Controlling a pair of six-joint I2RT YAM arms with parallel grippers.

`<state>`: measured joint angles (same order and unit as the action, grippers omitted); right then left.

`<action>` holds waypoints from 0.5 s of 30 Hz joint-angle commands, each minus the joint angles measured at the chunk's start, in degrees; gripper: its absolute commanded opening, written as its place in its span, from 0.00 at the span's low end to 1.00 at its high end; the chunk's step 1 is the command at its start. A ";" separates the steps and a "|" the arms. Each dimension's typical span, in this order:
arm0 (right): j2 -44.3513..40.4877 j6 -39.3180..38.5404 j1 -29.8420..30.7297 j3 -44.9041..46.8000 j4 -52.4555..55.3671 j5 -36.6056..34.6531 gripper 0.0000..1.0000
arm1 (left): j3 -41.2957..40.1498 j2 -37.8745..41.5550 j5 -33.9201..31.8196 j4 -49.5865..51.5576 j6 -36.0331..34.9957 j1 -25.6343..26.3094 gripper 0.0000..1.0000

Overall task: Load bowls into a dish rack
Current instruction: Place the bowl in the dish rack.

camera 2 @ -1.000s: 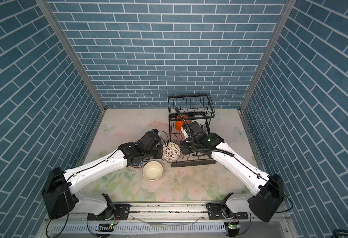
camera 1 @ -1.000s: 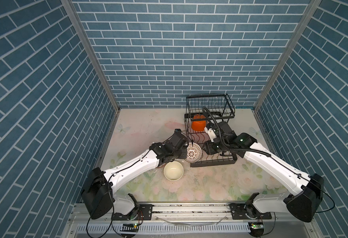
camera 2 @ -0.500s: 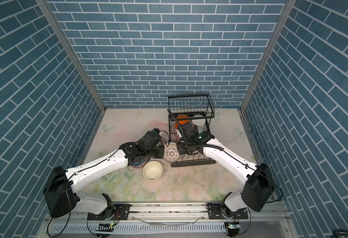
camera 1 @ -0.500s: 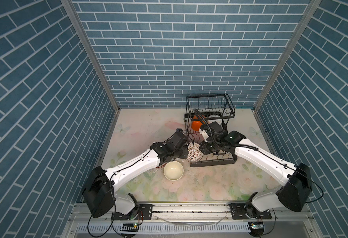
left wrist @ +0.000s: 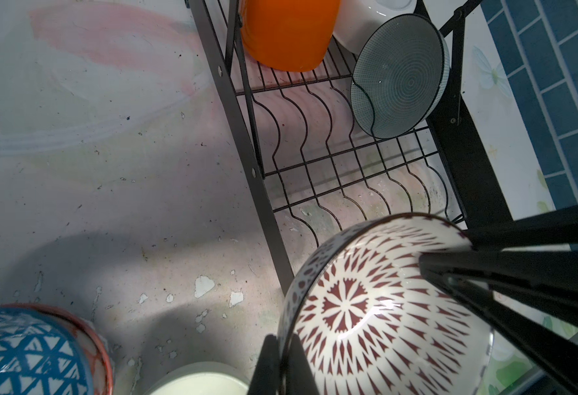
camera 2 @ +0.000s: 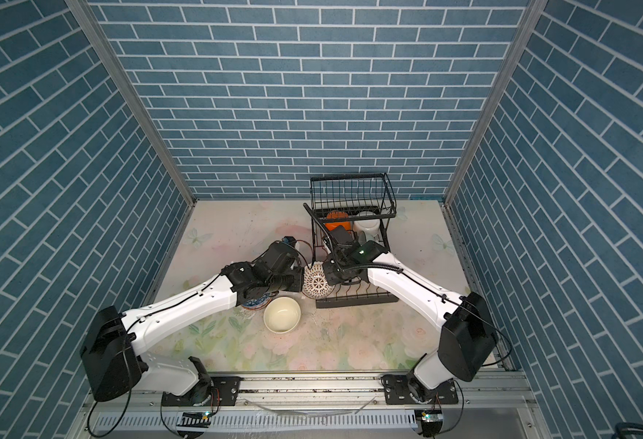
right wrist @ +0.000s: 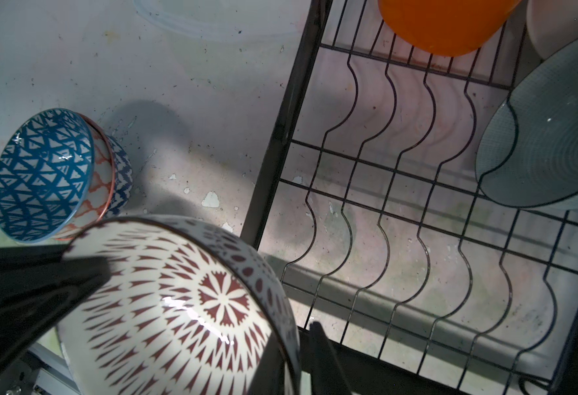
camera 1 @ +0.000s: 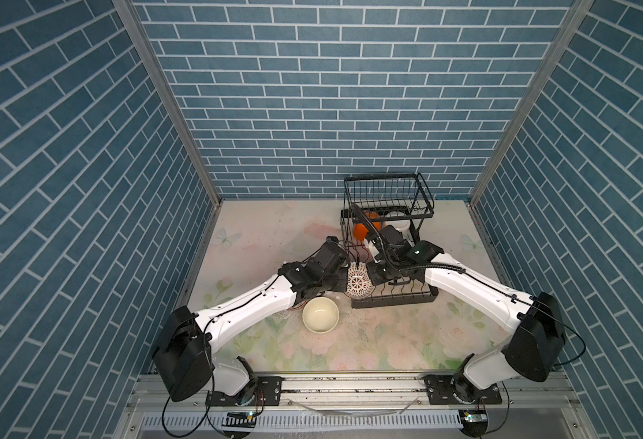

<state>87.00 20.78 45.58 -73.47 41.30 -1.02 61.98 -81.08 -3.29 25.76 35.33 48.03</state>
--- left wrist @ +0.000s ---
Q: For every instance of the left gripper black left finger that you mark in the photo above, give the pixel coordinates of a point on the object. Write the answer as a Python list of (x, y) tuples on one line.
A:
[(266, 378)]

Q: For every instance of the red starburst patterned bowl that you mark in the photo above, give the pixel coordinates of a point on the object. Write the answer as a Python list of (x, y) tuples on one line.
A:
[(369, 323)]

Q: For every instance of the cream plain bowl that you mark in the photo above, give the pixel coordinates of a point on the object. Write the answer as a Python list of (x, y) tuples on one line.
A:
[(202, 378)]

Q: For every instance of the blue triangle patterned bowl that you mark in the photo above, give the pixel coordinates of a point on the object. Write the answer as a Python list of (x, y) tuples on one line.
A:
[(47, 350)]

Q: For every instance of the black wire dish rack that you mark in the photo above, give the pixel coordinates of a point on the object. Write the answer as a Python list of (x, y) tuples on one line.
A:
[(313, 172)]

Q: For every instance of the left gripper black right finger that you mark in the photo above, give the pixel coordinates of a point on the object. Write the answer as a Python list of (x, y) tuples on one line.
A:
[(299, 379)]

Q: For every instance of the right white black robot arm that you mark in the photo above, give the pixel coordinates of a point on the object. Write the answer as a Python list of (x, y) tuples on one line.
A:
[(514, 259)]

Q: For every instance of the green ringed bowl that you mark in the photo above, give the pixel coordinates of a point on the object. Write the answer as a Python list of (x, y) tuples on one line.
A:
[(400, 76)]

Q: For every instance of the orange square bowl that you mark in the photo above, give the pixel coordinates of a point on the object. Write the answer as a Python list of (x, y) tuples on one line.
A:
[(291, 35)]

